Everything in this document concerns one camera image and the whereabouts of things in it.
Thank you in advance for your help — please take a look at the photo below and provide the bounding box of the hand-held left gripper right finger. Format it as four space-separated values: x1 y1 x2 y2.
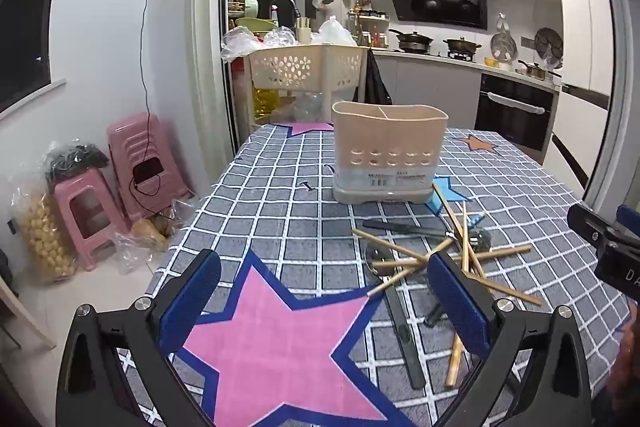
427 252 593 427

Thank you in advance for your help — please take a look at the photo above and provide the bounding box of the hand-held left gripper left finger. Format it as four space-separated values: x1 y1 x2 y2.
55 249 223 427

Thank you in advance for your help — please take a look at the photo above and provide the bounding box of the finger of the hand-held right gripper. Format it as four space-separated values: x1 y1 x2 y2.
616 205 640 241
567 204 619 254

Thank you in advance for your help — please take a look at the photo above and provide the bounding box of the metal spoon with black handle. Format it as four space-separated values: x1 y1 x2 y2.
364 240 427 391
424 301 452 328

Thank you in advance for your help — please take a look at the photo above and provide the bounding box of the black plastic spoon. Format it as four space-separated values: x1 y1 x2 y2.
444 229 494 254

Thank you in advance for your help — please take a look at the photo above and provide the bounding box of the pile of wooden chopsticks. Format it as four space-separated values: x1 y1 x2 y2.
352 182 544 391

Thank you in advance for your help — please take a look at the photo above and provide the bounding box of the black handled knife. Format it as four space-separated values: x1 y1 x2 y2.
362 219 452 239

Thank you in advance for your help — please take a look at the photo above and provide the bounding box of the beige plastic utensil holder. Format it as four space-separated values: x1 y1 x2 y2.
331 100 436 206

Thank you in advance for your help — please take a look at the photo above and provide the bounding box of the clear bag of potatoes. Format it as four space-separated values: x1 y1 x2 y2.
114 206 177 277

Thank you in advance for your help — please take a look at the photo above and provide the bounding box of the person's floral clothing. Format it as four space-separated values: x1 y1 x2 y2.
607 302 640 409

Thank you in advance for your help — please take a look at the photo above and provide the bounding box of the grey checked star tablecloth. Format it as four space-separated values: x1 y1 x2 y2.
115 121 637 427

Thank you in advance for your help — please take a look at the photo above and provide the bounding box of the black built-in oven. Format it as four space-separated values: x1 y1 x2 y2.
473 73 559 154

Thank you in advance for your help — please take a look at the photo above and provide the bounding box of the clear bag of yellow balls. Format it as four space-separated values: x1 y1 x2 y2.
10 186 79 284

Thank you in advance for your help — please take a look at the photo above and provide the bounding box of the small pink plastic stool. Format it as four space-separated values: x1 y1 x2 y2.
52 167 132 272

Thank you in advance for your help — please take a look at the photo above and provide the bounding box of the small steel pot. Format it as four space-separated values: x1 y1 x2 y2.
517 60 549 81

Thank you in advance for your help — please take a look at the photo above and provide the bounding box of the tall pink plastic stool stack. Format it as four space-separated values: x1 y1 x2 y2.
106 112 195 222

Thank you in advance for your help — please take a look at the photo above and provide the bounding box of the clear bag of dark items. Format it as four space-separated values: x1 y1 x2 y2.
44 141 111 188

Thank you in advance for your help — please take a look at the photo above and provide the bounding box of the hanging black pan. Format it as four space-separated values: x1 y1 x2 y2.
533 28 564 58

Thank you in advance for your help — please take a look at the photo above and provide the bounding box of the yellow cooking oil bottle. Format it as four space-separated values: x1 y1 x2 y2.
252 86 287 126

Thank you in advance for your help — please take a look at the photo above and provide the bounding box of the black wok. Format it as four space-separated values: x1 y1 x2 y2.
442 37 484 58
388 29 435 54

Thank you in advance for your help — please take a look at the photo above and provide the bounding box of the hanging black bag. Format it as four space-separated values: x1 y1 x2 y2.
352 48 394 106

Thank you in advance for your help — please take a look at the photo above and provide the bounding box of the beige perforated basket cart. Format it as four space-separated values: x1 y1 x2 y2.
243 45 369 128

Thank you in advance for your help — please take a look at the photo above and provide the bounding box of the crumpled clear plastic bag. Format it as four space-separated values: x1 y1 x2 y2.
220 26 263 64

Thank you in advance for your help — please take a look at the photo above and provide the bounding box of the green plastic basin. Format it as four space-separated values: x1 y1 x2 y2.
234 17 279 34

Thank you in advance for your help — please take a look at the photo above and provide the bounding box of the spice bottle rack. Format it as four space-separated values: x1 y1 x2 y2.
347 0 392 48

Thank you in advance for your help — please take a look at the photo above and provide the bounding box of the white plastic bag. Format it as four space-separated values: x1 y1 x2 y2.
312 15 359 48

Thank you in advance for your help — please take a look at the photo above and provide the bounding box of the black kitchen faucet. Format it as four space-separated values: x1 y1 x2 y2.
269 0 302 28

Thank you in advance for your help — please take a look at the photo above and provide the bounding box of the dark window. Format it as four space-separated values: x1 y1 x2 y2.
0 0 68 128

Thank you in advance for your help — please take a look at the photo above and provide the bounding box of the black charger cable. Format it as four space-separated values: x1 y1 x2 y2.
130 0 167 210

